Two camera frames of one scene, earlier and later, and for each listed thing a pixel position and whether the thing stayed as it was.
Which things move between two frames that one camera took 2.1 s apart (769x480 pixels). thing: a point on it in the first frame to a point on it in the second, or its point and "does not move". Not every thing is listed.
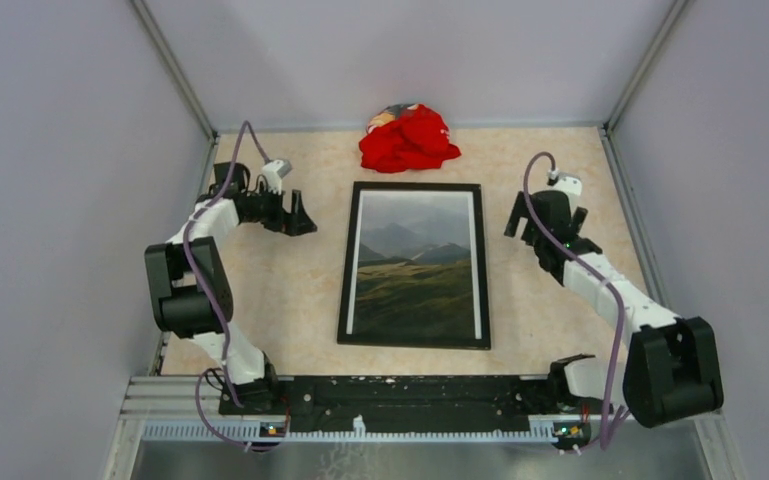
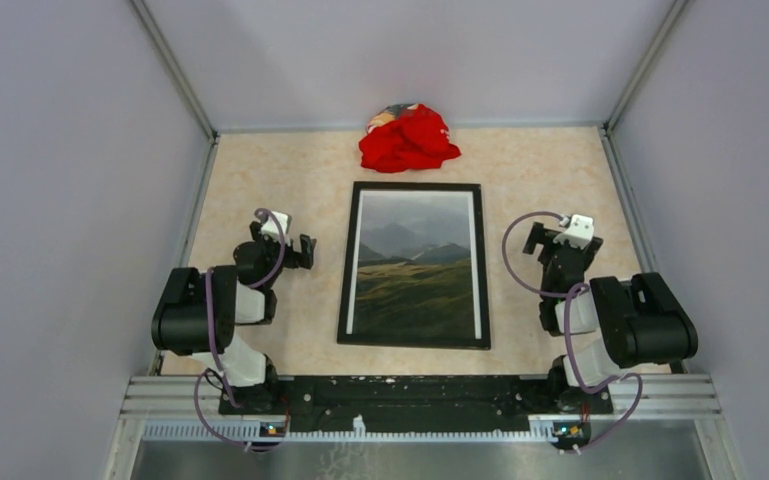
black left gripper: (296, 222) to (302, 258)
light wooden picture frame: (343, 337) does not move
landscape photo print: (415, 265) does not move
